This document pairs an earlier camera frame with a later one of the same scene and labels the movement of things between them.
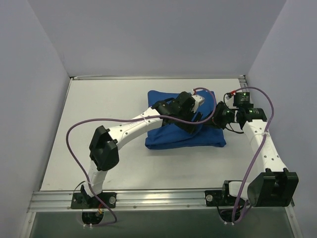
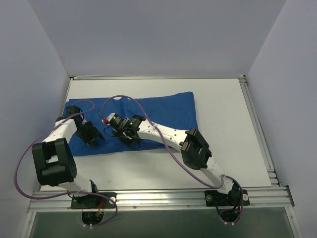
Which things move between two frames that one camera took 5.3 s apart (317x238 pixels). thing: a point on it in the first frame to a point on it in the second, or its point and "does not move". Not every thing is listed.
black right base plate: (219, 198) does not move
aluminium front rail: (163, 200) does not move
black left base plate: (82, 200) does not move
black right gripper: (220, 115) to (126, 135)
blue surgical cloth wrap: (164, 137) to (178, 110)
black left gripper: (192, 119) to (88, 131)
